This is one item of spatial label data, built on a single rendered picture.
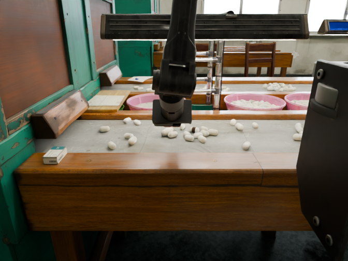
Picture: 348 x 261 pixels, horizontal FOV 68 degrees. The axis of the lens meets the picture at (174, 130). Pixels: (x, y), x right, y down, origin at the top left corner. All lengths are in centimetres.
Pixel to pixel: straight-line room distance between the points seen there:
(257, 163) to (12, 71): 64
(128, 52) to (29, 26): 280
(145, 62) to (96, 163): 297
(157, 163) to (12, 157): 34
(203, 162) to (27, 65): 53
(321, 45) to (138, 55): 423
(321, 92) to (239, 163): 41
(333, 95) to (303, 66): 622
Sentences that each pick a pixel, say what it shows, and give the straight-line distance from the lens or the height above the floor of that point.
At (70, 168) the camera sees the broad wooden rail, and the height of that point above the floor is 76.
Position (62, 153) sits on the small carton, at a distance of 72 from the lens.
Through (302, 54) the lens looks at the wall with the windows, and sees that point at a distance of 643.
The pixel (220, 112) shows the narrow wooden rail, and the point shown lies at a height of 76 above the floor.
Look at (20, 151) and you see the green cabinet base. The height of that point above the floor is 79.
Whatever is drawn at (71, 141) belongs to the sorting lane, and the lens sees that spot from 88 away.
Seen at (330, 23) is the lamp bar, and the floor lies 109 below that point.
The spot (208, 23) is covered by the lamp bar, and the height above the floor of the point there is 108.
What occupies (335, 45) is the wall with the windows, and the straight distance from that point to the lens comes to 671.
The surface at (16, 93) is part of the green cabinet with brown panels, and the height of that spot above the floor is 92.
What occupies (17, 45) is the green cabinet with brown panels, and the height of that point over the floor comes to 103.
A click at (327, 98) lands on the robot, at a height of 102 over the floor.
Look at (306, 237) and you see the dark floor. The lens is 171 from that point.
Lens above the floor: 107
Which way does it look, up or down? 22 degrees down
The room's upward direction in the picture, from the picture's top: straight up
